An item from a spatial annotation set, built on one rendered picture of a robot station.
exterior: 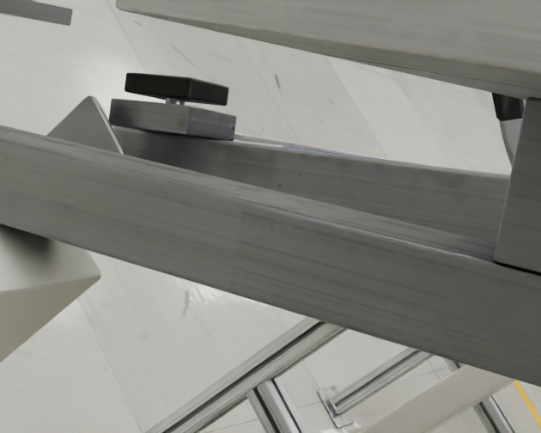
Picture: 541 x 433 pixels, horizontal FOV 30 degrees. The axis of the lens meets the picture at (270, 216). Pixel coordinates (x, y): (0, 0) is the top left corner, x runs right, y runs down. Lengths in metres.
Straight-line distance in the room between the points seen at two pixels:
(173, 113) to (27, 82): 1.51
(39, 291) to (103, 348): 1.36
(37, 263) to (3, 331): 0.04
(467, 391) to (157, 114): 1.13
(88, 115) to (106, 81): 1.70
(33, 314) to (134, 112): 0.23
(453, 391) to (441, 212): 1.14
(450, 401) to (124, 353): 0.56
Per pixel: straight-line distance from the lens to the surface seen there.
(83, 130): 0.61
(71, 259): 0.40
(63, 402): 1.62
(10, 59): 2.11
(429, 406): 1.69
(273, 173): 0.58
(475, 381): 1.65
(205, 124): 0.60
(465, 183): 0.53
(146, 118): 0.60
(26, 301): 0.38
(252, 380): 1.43
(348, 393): 2.17
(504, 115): 0.59
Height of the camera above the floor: 1.05
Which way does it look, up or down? 25 degrees down
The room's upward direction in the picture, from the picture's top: 52 degrees clockwise
